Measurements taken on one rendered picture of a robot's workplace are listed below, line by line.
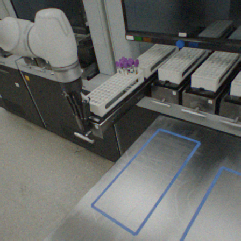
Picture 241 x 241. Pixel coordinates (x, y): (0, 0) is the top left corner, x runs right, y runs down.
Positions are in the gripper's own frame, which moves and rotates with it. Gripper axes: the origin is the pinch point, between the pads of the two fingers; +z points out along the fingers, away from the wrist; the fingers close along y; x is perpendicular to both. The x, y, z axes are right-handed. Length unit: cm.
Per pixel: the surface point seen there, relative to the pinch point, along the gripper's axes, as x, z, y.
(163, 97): -33.6, 4.2, -14.6
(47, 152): -21, 80, 93
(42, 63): -34, 2, 72
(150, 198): 15.8, -2.0, -40.4
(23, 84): -34, 26, 109
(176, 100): -33.6, 3.8, -21.1
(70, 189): -6, 80, 47
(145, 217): 20.7, -2.0, -42.2
